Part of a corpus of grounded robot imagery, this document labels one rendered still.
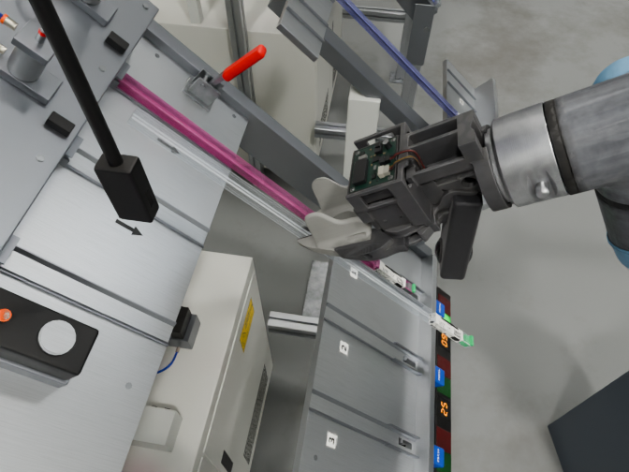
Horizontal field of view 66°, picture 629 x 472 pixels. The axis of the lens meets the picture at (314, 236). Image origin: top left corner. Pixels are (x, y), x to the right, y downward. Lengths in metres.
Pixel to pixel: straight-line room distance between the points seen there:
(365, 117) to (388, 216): 0.54
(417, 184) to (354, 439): 0.32
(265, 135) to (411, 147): 0.29
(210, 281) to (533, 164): 0.66
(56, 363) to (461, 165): 0.33
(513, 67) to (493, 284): 1.24
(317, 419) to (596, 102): 0.40
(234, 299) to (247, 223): 0.90
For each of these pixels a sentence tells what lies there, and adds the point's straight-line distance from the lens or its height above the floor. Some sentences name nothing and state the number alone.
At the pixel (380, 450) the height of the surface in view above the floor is 0.77.
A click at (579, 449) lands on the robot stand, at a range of 1.45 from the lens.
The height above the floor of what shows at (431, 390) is 0.73.
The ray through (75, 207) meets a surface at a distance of 0.47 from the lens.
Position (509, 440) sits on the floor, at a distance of 1.52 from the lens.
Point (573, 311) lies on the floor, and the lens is 1.77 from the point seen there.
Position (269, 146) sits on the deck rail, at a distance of 0.66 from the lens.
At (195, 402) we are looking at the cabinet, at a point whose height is 0.62.
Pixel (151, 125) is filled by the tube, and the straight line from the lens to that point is 0.45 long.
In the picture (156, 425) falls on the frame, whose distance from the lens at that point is 0.78.
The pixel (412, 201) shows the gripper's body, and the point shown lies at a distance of 0.41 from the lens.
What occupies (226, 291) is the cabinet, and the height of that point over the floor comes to 0.62.
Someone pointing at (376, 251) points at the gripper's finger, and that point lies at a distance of 0.44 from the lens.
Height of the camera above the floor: 1.39
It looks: 54 degrees down
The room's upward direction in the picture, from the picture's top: straight up
